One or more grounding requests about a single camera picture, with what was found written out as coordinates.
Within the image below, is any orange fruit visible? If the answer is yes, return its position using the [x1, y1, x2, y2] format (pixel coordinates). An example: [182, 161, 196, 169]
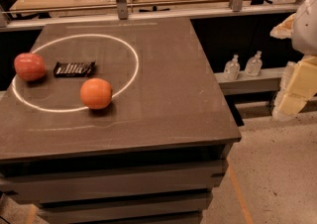
[80, 78, 112, 110]

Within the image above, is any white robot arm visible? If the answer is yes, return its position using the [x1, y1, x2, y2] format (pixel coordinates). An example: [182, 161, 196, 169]
[270, 0, 317, 121]

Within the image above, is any clear sanitizer bottle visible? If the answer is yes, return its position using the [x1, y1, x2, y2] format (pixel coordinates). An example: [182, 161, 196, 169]
[245, 51, 263, 76]
[224, 55, 240, 81]

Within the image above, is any red apple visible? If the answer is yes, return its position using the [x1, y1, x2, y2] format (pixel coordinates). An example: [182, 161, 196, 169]
[14, 53, 47, 81]

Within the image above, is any black snack bar wrapper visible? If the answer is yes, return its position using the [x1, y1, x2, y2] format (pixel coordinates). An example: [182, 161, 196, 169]
[53, 61, 95, 77]

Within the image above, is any clear sanitizer bottle right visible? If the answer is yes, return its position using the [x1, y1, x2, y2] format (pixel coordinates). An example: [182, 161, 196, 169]
[245, 51, 263, 76]

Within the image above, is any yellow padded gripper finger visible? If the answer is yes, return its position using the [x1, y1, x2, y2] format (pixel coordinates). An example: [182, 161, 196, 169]
[272, 56, 317, 121]
[269, 14, 295, 40]

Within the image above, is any clear sanitizer bottle left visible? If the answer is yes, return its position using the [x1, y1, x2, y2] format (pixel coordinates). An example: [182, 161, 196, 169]
[224, 55, 240, 81]

